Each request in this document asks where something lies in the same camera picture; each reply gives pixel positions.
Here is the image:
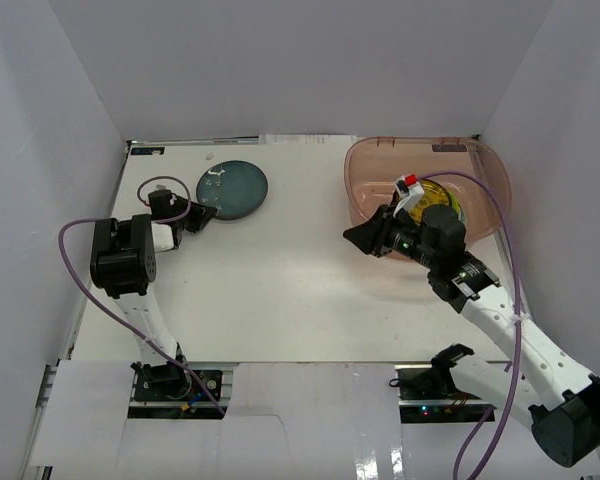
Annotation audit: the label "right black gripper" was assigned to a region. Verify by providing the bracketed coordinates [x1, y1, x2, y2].
[342, 203, 439, 271]

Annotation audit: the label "dark blue ceramic plate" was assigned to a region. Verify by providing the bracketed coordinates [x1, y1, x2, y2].
[196, 160, 269, 221]

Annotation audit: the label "yellow patterned plate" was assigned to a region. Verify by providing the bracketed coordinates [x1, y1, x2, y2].
[409, 179, 458, 225]

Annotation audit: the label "lime green plate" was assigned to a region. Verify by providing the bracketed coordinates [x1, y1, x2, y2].
[454, 199, 467, 225]

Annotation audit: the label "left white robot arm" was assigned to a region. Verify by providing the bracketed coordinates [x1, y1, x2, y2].
[90, 189, 217, 400]

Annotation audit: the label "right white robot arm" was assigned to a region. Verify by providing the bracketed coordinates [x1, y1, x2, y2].
[343, 205, 600, 468]

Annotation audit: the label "pink translucent plastic bin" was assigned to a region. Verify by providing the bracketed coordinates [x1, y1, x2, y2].
[344, 137, 511, 261]

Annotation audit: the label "black label sticker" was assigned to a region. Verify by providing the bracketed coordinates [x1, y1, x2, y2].
[129, 146, 165, 156]

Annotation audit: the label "papers at table back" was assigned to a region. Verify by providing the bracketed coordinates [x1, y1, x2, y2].
[259, 134, 358, 145]

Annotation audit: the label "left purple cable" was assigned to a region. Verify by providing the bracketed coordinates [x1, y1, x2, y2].
[58, 174, 226, 416]

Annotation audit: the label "purple cable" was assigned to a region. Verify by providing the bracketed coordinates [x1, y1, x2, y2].
[58, 174, 226, 416]
[414, 171, 525, 480]

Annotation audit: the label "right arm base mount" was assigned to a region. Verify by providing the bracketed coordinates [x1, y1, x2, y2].
[388, 344, 495, 425]

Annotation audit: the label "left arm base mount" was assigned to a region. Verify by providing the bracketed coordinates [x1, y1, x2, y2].
[127, 362, 227, 420]

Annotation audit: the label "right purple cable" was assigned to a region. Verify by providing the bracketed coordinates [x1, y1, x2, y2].
[414, 171, 525, 480]

